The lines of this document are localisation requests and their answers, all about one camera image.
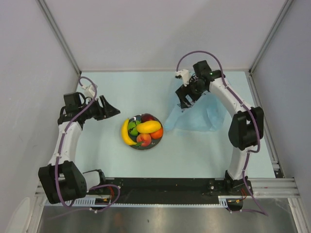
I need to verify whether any orange fake mandarin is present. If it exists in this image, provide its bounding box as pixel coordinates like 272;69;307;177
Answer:
150;127;164;139

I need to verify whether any light blue printed plastic bag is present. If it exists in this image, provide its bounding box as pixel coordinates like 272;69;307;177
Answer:
164;71;230;133

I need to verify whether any corner aluminium post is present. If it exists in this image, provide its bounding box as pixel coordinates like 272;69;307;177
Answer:
36;0;82;76
249;0;296;73

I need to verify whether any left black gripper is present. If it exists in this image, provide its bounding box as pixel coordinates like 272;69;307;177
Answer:
79;96;120;121

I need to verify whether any orange fake peach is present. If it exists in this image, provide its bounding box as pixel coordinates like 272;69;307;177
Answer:
136;133;152;147

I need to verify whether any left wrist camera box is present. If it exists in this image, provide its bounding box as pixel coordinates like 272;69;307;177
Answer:
82;84;98;98

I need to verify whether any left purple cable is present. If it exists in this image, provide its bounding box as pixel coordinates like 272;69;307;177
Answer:
54;77;121;209

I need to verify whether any aluminium frame rail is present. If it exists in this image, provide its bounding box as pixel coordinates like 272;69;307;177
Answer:
35;177;298;199

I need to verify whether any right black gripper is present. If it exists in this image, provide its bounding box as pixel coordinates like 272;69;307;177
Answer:
175;76;206;109

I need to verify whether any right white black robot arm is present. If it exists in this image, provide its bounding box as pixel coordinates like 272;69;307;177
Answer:
175;61;264;195

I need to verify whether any green fake watermelon ball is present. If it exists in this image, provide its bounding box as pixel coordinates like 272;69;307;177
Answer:
127;120;141;136

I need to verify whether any red fake apple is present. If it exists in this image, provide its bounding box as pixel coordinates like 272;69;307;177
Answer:
140;114;155;123

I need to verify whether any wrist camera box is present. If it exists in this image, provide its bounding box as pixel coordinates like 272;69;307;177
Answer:
175;69;191;86
82;84;98;98

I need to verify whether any dark blue ceramic plate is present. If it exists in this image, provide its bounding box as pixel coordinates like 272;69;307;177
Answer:
128;114;163;150

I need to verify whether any right corner aluminium post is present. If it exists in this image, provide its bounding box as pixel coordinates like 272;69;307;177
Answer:
249;0;296;73

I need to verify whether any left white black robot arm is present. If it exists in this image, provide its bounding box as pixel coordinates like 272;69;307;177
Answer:
38;92;120;204

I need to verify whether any yellow fake banana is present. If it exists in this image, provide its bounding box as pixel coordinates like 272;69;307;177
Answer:
121;119;137;146

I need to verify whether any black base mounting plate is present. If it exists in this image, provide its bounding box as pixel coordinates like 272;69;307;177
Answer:
79;177;254;204

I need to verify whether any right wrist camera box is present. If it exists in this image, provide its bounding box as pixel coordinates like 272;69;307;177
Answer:
175;69;191;86

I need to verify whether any left corner aluminium post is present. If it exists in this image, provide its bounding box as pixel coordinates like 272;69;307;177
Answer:
36;0;82;76

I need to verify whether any white slotted cable duct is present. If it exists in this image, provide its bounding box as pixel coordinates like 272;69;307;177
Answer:
45;197;230;209

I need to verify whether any purple cable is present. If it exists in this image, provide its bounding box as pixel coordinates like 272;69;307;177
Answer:
176;50;268;216
54;77;121;209

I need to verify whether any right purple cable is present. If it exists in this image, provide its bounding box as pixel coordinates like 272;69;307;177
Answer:
176;50;268;216

